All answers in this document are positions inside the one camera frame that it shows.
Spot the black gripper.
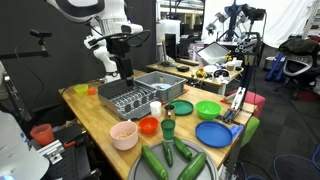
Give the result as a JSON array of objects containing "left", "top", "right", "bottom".
[{"left": 107, "top": 37, "right": 136, "bottom": 88}]

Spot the dark green plate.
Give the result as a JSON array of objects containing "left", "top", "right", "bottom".
[{"left": 169, "top": 99, "right": 195, "bottom": 117}]

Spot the grey dish rack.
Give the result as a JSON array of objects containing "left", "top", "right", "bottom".
[{"left": 97, "top": 76, "right": 158, "bottom": 121}]

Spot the light blue plate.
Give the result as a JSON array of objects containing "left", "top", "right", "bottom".
[{"left": 150, "top": 82, "right": 173, "bottom": 91}]

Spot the white mug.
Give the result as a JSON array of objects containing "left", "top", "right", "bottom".
[{"left": 149, "top": 100, "right": 163, "bottom": 118}]

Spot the grey plastic tub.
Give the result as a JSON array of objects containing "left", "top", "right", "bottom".
[{"left": 134, "top": 70, "right": 188, "bottom": 104}]

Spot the wooden desk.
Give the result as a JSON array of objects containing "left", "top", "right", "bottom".
[{"left": 146, "top": 59, "right": 244, "bottom": 96}]

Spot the red bowl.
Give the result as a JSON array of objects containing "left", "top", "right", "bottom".
[{"left": 138, "top": 116, "right": 160, "bottom": 135}]

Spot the metal cup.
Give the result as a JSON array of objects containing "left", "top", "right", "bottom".
[{"left": 163, "top": 104, "right": 177, "bottom": 121}]

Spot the black computer monitor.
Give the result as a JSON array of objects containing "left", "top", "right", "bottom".
[{"left": 164, "top": 32, "right": 181, "bottom": 64}]

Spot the black keyboard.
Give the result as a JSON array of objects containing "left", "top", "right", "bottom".
[{"left": 174, "top": 58, "right": 200, "bottom": 67}]

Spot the dark green cup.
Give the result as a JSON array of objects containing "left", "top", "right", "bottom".
[{"left": 160, "top": 119, "right": 176, "bottom": 141}]

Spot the yellow duck toy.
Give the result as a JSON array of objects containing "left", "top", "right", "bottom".
[{"left": 195, "top": 68, "right": 206, "bottom": 79}]

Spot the white bowl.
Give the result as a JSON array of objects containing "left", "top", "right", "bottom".
[{"left": 203, "top": 64, "right": 219, "bottom": 76}]

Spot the small thin green cucumber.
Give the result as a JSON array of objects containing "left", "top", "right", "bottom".
[{"left": 162, "top": 141, "right": 174, "bottom": 168}]

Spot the bright green bowl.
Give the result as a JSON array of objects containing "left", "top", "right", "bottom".
[{"left": 195, "top": 100, "right": 223, "bottom": 121}]

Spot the medium green cucumber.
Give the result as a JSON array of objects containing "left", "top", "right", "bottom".
[{"left": 172, "top": 136, "right": 193, "bottom": 161}]

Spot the large green cucumber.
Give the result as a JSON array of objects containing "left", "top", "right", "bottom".
[
  {"left": 140, "top": 143, "right": 169, "bottom": 180},
  {"left": 176, "top": 151, "right": 207, "bottom": 180}
]

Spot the clear plastic bin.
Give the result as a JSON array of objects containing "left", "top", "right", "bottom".
[{"left": 196, "top": 41, "right": 231, "bottom": 65}]

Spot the grey round tray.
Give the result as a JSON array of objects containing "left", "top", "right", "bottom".
[{"left": 127, "top": 139, "right": 219, "bottom": 180}]

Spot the red plastic cup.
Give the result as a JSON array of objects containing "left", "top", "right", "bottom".
[{"left": 29, "top": 123, "right": 55, "bottom": 147}]

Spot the black table clamp stand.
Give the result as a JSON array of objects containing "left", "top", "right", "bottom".
[{"left": 221, "top": 31, "right": 263, "bottom": 124}]

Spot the pink stool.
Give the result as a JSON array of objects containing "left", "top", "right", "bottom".
[{"left": 226, "top": 89, "right": 267, "bottom": 118}]

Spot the green stool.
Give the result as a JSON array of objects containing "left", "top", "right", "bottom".
[{"left": 240, "top": 115, "right": 261, "bottom": 148}]

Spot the white rounded machine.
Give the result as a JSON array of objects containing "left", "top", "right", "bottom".
[{"left": 0, "top": 111, "right": 50, "bottom": 180}]

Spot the black office chair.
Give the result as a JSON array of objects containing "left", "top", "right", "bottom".
[{"left": 273, "top": 37, "right": 320, "bottom": 101}]

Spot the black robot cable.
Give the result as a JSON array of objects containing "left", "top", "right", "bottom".
[{"left": 87, "top": 29, "right": 152, "bottom": 48}]

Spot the pink handled bowl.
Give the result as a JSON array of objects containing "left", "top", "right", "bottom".
[{"left": 109, "top": 120, "right": 139, "bottom": 151}]

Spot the black camera on stand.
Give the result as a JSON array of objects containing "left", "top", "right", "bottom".
[{"left": 29, "top": 28, "right": 53, "bottom": 46}]

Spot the aluminium bracket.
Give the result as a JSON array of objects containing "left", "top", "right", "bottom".
[{"left": 37, "top": 139, "right": 66, "bottom": 165}]

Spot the camera tripod rig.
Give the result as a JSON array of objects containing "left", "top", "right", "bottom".
[{"left": 205, "top": 2, "right": 268, "bottom": 43}]

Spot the blue floor cable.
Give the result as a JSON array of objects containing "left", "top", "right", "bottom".
[{"left": 272, "top": 144, "right": 320, "bottom": 180}]

